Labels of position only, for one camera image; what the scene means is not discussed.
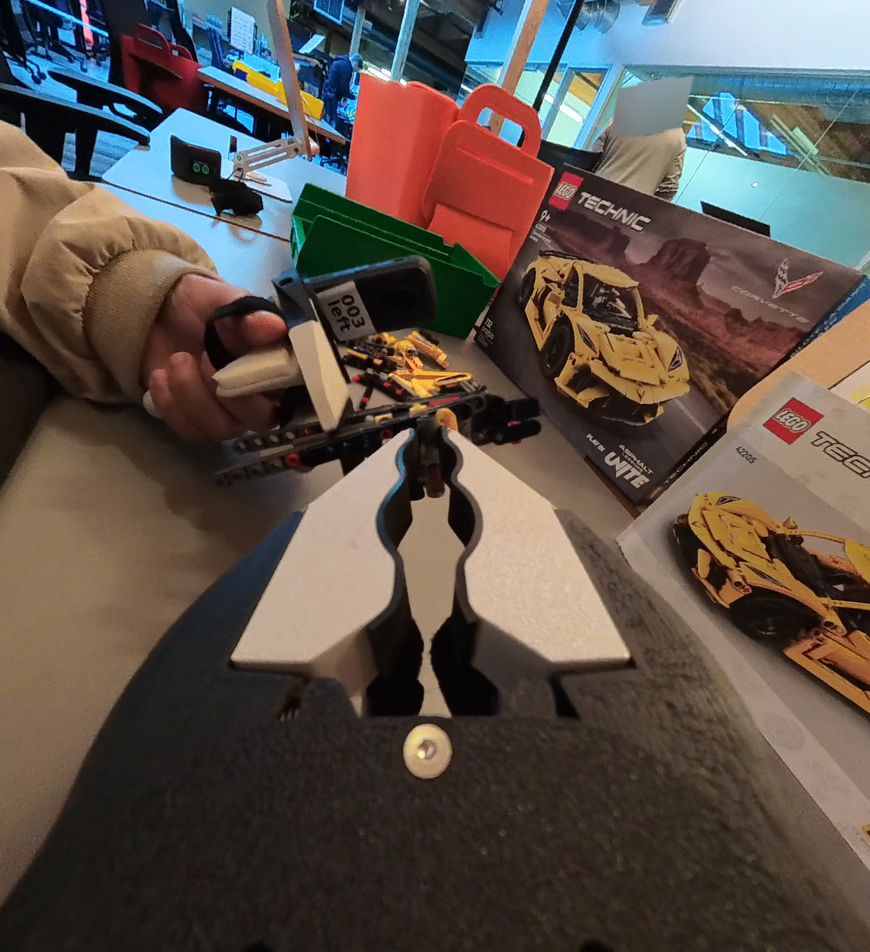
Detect grey desk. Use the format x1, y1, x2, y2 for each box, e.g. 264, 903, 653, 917
0, 297, 870, 938

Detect person's left forearm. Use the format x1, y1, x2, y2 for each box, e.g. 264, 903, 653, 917
0, 104, 222, 404

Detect orange plastic carry case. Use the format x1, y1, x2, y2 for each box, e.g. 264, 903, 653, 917
346, 73, 555, 281

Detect pile of yellow toy bricks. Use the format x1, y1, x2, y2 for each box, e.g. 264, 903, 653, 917
342, 329, 489, 409

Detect black device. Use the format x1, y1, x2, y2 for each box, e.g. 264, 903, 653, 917
169, 135, 225, 184

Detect black office chair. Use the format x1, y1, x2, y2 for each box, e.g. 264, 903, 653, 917
0, 67, 166, 181

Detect black stand with disc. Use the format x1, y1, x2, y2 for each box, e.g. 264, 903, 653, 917
537, 0, 586, 144

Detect red chair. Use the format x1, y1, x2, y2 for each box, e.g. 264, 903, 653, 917
118, 22, 207, 114

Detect wooden stand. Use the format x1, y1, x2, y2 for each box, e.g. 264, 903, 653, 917
229, 0, 322, 184

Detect wooden post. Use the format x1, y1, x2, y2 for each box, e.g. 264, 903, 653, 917
496, 0, 552, 132

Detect white table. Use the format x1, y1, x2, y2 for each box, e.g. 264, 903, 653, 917
100, 108, 350, 300

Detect small black pouch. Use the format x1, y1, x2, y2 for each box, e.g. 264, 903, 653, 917
210, 178, 265, 219

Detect black panel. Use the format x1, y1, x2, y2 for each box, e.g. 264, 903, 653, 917
702, 199, 772, 239

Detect green plastic bin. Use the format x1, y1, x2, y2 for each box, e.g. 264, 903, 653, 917
290, 182, 501, 341

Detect grey instruction booklet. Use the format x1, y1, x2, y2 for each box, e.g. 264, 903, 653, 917
617, 372, 870, 893

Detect toy car box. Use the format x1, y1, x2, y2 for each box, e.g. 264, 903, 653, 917
475, 164, 870, 508

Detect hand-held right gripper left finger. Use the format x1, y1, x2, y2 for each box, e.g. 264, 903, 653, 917
230, 430, 415, 715

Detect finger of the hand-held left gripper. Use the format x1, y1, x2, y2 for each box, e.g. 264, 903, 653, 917
286, 318, 354, 434

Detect person's left hand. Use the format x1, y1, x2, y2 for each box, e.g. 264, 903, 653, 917
141, 271, 290, 441

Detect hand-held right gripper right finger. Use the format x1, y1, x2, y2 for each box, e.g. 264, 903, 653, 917
447, 430, 633, 715

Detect yellow plastic bins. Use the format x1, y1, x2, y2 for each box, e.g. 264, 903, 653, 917
232, 59, 326, 121

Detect toy brick chassis assembly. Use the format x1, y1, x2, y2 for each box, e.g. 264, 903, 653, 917
212, 394, 543, 501

